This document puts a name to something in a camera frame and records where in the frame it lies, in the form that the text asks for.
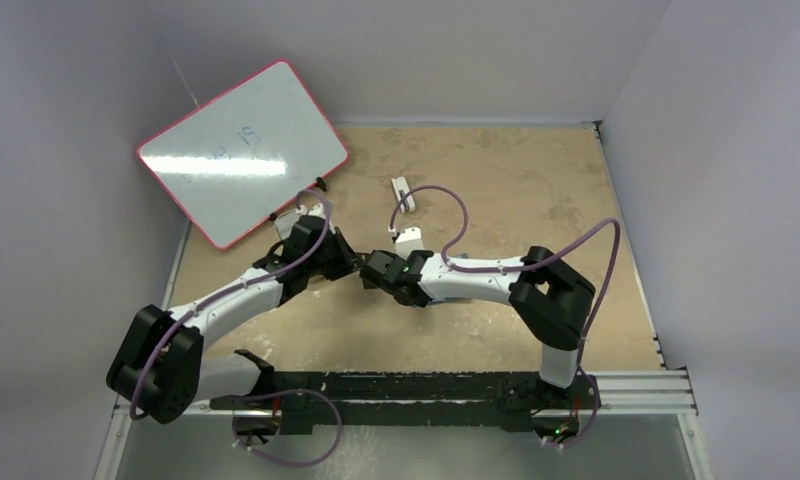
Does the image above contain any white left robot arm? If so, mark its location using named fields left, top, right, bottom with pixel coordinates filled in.
left=106, top=205, right=364, bottom=424

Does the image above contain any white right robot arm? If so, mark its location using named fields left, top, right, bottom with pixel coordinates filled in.
left=360, top=246, right=596, bottom=407

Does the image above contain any white whiteboard eraser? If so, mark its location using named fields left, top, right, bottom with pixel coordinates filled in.
left=390, top=176, right=416, bottom=213

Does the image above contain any pink framed whiteboard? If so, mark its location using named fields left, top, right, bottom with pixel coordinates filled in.
left=137, top=60, right=349, bottom=250

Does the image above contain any black mounting base plate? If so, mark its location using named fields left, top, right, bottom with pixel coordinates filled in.
left=210, top=371, right=601, bottom=441

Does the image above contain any aluminium frame rail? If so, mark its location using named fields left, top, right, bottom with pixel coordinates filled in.
left=111, top=369, right=699, bottom=417

